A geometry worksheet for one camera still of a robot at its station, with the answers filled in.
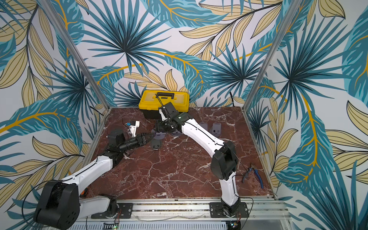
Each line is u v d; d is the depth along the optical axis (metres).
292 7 0.69
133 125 0.75
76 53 0.85
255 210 0.76
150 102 1.01
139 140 0.70
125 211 0.73
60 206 0.40
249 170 0.87
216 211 0.73
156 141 0.96
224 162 0.48
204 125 0.56
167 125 0.62
